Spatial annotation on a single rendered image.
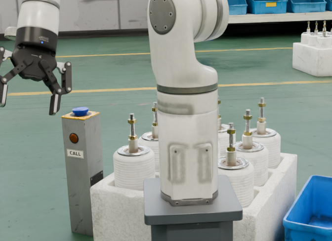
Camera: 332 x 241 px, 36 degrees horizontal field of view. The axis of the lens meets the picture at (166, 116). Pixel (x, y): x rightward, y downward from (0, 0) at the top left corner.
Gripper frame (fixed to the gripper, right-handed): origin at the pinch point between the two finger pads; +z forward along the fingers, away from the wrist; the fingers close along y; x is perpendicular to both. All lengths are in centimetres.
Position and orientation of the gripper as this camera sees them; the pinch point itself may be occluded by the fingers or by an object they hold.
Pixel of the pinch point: (27, 107)
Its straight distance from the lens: 94.7
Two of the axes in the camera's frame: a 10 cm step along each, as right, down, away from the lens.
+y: 8.5, 1.6, 5.0
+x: -5.2, 1.4, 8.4
